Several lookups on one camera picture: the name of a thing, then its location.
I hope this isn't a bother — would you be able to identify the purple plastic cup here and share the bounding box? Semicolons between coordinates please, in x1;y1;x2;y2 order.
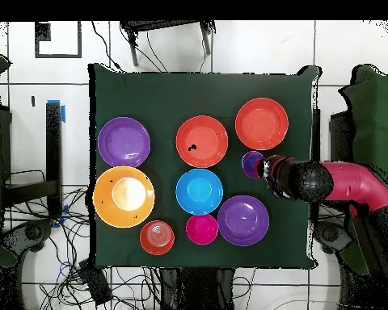
241;150;267;179

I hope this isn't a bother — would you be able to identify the wide red-orange bowl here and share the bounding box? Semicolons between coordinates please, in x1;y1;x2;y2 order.
175;115;230;170
234;97;289;151

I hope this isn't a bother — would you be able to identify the purple plastic bowl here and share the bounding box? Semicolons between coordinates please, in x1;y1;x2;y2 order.
217;194;270;247
97;116;152;168

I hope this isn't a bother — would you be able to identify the blue plastic bowl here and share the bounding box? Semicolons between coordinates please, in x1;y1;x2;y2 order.
175;168;225;216

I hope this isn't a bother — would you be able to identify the pink plastic bowl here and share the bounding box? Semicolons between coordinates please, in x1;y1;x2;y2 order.
185;213;220;245

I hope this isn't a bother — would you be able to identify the dark green tablecloth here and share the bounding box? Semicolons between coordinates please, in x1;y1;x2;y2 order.
87;62;321;269

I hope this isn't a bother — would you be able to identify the small deep orange bowl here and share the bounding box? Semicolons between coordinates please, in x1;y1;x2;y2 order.
139;220;176;257

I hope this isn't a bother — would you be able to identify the large yellow-orange bowl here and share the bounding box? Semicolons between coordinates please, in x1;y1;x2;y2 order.
92;165;156;229

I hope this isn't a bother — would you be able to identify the black metal chair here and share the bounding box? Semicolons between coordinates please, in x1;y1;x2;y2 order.
120;19;216;68

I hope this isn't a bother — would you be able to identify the black power brick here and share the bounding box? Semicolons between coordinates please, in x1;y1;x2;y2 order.
78;259;113;306

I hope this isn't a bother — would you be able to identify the blue tape strip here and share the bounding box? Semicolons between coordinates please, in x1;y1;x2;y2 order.
47;98;66;124

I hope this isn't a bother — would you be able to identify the black floor cable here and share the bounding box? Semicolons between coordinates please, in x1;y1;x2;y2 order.
91;20;124;72

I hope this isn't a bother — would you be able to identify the black table frame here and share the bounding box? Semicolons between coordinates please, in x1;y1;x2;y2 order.
1;101;64;220

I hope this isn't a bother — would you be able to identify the blue network cable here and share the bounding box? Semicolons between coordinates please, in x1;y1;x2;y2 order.
56;261;85;285

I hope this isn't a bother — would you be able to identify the black square frame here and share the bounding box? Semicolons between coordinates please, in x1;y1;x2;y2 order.
34;20;82;59

